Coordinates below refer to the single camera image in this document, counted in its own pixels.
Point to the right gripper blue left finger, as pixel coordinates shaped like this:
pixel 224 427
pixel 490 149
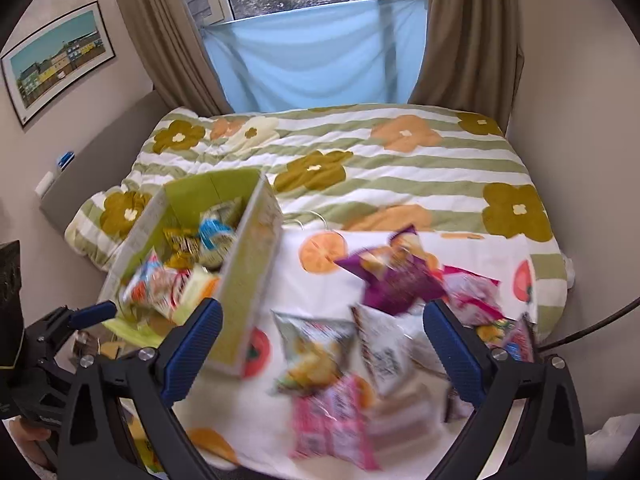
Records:
pixel 186 348

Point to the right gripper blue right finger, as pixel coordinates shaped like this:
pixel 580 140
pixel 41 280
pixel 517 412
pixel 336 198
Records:
pixel 462 368

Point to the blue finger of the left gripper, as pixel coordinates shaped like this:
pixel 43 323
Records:
pixel 93 315

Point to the blue red snack bag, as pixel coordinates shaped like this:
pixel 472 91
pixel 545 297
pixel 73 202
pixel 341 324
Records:
pixel 155 286

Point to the pink snack bag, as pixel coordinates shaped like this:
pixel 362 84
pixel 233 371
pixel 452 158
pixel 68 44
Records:
pixel 472 297
pixel 331 424

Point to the white brown snack bag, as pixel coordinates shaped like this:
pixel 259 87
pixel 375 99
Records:
pixel 385 349

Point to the yellow snack bag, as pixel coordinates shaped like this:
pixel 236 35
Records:
pixel 184 248

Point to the green cardboard box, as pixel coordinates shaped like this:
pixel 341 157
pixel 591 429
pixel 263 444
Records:
pixel 239 222

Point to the purple chip bag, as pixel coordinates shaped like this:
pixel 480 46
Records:
pixel 395 275

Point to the green yellow chip bag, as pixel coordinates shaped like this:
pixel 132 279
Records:
pixel 316 352

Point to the person's left hand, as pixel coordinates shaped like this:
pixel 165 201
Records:
pixel 28 437

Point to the grey headboard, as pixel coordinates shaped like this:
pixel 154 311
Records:
pixel 103 162

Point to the blue white object on headboard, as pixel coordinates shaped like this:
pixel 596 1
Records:
pixel 65 160

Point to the floral striped quilt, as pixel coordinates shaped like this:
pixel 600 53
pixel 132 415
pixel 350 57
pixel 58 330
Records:
pixel 360 167

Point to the framed landscape picture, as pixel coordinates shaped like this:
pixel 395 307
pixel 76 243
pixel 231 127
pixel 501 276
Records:
pixel 53 58

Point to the left brown curtain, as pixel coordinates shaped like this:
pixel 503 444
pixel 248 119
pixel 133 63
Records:
pixel 172 52

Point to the brown curtain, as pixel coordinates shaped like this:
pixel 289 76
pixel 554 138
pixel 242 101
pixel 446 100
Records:
pixel 172 52
pixel 473 57

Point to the right brown curtain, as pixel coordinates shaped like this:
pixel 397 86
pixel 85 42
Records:
pixel 473 57

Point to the blue window cloth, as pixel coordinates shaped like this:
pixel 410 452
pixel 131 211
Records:
pixel 356 52

